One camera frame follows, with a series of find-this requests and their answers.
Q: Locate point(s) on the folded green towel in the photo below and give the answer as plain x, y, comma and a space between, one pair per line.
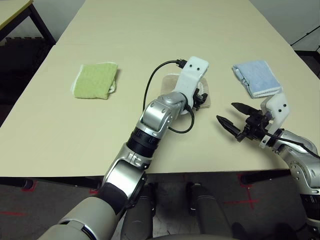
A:
95, 80

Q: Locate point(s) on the black foam floor mat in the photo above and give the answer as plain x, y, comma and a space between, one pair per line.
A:
20, 65

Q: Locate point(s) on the dark grey robot right leg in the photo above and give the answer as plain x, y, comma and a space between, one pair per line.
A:
210, 215

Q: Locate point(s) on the dark grey robot left leg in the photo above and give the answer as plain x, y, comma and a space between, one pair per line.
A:
140, 217

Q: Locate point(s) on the dark grey robot leg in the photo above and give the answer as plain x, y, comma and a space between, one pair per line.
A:
210, 215
140, 217

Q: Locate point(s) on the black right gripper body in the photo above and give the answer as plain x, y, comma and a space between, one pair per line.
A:
255, 126

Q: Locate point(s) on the side table with black frame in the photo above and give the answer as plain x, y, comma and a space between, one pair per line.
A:
12, 10

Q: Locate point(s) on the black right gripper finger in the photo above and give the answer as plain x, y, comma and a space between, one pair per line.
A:
243, 108
230, 126

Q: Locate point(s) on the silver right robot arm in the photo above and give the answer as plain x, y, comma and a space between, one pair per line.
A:
300, 160

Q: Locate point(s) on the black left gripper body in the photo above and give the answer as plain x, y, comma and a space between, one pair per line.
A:
200, 98

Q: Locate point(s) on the black table foot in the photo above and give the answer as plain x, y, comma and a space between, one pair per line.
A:
265, 177
75, 182

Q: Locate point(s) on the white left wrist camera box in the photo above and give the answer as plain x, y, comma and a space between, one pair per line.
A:
190, 77

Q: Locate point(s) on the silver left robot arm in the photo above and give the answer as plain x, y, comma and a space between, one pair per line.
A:
155, 117

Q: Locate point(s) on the beige towel with white trim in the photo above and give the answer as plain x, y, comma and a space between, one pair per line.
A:
168, 85

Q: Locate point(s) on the folded light blue towel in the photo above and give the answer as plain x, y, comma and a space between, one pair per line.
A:
257, 75

